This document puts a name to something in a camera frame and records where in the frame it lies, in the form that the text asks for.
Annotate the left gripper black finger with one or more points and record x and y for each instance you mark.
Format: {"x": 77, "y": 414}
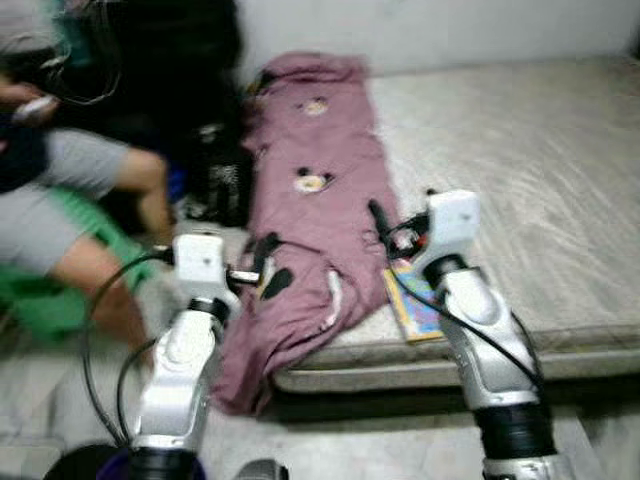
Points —
{"x": 266, "y": 255}

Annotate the colourful children's book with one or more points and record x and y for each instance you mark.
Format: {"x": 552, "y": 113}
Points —
{"x": 415, "y": 315}

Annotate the mauve cartoon print blanket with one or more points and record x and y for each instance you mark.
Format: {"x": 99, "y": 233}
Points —
{"x": 320, "y": 150}

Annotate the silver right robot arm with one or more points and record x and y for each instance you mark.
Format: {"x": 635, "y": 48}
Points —
{"x": 480, "y": 330}

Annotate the black bag white print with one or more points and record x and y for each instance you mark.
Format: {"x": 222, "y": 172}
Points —
{"x": 225, "y": 180}

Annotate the white quilted mattress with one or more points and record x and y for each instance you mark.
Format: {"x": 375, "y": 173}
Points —
{"x": 520, "y": 180}

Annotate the silver robot left leg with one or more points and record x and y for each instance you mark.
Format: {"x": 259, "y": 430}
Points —
{"x": 262, "y": 470}

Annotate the green plastic stool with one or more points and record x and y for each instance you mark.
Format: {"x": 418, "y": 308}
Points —
{"x": 40, "y": 300}

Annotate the large black bag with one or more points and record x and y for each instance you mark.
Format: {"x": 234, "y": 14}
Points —
{"x": 170, "y": 60}

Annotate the purple plastic bucket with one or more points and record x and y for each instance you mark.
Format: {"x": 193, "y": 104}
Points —
{"x": 75, "y": 468}

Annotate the white handheld controller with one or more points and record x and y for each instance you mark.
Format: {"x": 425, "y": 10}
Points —
{"x": 38, "y": 108}

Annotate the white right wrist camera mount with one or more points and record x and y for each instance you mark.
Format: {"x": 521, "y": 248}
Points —
{"x": 450, "y": 220}

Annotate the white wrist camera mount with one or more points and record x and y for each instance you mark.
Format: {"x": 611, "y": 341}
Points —
{"x": 450, "y": 220}
{"x": 200, "y": 260}

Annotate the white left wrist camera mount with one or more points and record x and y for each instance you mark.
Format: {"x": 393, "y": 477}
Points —
{"x": 200, "y": 260}

